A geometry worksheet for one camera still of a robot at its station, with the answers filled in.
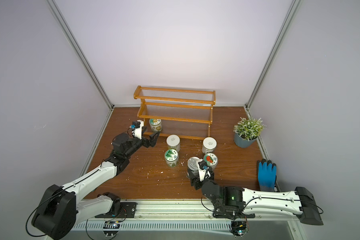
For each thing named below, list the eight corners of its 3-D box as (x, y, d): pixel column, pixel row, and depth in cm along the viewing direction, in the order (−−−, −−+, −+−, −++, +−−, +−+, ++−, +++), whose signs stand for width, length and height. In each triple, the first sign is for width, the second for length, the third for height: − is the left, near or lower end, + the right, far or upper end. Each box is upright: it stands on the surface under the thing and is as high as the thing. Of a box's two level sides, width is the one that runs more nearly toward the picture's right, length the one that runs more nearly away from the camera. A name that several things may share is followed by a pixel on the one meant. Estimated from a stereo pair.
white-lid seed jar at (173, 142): (167, 153, 94) (165, 146, 88) (168, 141, 100) (166, 134, 93) (180, 152, 94) (179, 146, 88) (180, 141, 100) (179, 134, 93)
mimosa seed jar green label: (165, 167, 89) (163, 161, 83) (166, 155, 95) (165, 148, 88) (177, 167, 89) (177, 161, 83) (178, 155, 94) (177, 148, 88)
